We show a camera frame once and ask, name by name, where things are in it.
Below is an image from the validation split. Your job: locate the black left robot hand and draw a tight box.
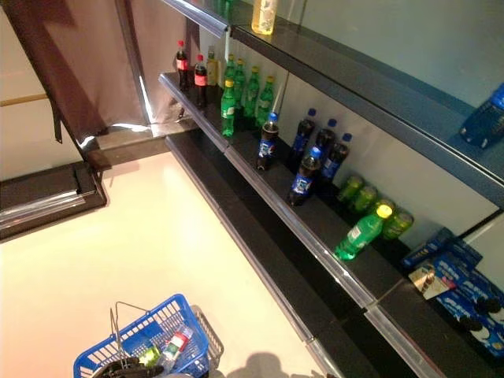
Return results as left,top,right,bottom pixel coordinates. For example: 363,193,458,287
92,358,165,378

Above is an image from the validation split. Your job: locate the blue plastic shopping basket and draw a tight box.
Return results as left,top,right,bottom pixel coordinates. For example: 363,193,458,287
73,293,213,378

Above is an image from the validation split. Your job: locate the clear water bottle red label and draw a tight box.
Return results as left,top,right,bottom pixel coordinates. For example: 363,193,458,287
159,324,195,371

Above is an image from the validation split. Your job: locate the green soda can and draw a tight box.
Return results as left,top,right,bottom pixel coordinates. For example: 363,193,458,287
351,184,378,213
337,175,364,204
382,208,414,240
136,345,161,368
372,198,395,216

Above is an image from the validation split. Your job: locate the dark low display platform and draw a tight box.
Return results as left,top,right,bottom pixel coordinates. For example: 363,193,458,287
0,161,107,242

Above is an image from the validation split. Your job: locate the dark metal shelf board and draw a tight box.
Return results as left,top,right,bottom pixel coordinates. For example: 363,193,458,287
230,0,504,206
159,70,504,378

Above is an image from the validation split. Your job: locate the Coca-Cola bottle red cap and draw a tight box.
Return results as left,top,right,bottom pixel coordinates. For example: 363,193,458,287
194,54,209,108
176,39,190,92

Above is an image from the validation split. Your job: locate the yellow tea bottle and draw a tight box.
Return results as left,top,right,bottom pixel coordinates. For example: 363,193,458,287
206,45,219,87
250,0,280,36

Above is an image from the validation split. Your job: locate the small white red snack box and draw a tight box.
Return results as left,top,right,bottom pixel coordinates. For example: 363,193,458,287
409,265,456,300

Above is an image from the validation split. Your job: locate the slim dark blue box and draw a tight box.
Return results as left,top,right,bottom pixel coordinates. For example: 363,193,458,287
401,227,454,269

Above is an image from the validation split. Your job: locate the upright blue Oreo box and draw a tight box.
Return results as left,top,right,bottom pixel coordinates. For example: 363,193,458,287
432,239,484,284

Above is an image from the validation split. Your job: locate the large Pepsi cola bottle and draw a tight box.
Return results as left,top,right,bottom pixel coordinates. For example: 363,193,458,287
459,82,504,150

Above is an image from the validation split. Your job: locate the clear plastic price rail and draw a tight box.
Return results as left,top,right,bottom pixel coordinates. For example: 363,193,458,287
165,135,335,378
161,0,232,36
159,72,436,378

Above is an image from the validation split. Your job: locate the tan wooden wall rail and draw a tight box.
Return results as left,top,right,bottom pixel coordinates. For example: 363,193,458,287
0,93,49,108

